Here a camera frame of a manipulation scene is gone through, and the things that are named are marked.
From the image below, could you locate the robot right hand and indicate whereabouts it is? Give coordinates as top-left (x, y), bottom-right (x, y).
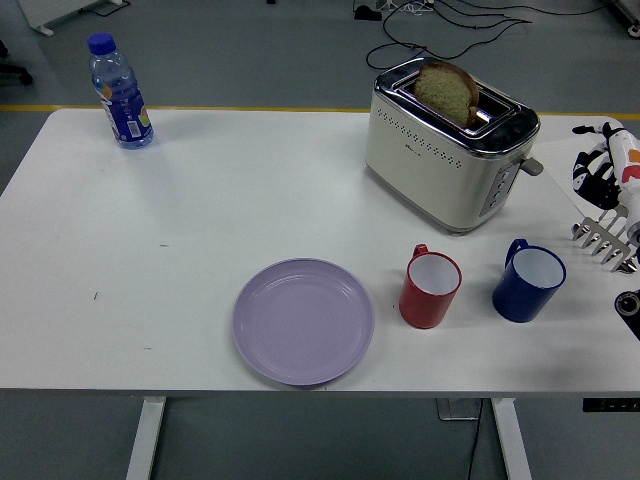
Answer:
top-left (572, 121), bottom-right (640, 230)

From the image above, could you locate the cream and chrome toaster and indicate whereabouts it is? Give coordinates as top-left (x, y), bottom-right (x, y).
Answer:
top-left (363, 56), bottom-right (545, 236)

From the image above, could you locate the brown-crusted bread slice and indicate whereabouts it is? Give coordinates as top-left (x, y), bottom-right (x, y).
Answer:
top-left (413, 59), bottom-right (481, 128)

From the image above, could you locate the purple round plate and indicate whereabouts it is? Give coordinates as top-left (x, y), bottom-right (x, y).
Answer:
top-left (231, 257), bottom-right (376, 387)

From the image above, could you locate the white paper sheet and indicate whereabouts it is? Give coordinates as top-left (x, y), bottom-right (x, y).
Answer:
top-left (534, 133), bottom-right (626, 209)

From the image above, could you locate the silver metal toast rack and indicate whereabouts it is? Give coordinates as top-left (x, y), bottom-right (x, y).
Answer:
top-left (571, 207), bottom-right (637, 276)

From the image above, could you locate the blue enamel mug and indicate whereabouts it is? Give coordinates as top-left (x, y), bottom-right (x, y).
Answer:
top-left (491, 237), bottom-right (568, 324)

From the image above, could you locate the black table control panel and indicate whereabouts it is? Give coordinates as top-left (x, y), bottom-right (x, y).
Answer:
top-left (582, 398), bottom-right (640, 413)

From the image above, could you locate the red enamel mug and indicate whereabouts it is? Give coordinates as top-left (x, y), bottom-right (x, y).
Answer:
top-left (398, 243), bottom-right (463, 330)

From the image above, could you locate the white table leg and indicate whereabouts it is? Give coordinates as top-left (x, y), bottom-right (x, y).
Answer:
top-left (124, 397), bottom-right (167, 480)
top-left (490, 398), bottom-right (534, 480)

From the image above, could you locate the black floor power box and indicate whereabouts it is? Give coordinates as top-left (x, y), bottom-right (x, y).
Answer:
top-left (352, 1), bottom-right (383, 22)

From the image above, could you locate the blue-capped water bottle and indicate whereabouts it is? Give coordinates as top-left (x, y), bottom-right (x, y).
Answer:
top-left (87, 32), bottom-right (155, 151)

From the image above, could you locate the white furniture base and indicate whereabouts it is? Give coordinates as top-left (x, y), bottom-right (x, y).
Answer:
top-left (17, 0), bottom-right (132, 37)

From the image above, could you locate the black office chair base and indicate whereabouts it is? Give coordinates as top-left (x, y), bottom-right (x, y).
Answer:
top-left (0, 39), bottom-right (34, 86)

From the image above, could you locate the grey furniture frame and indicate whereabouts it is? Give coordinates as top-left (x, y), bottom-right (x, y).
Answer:
top-left (612, 0), bottom-right (640, 37)

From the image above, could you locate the black floor cable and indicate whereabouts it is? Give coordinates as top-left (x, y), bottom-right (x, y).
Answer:
top-left (365, 0), bottom-right (609, 69)

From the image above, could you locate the white floor cable bundle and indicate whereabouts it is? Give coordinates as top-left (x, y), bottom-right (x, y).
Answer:
top-left (377, 0), bottom-right (437, 15)

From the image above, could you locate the clear bracket under table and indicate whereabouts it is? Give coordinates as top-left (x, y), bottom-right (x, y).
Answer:
top-left (434, 398), bottom-right (484, 422)

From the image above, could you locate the black cable under table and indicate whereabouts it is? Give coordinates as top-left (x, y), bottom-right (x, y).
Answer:
top-left (466, 399), bottom-right (484, 480)

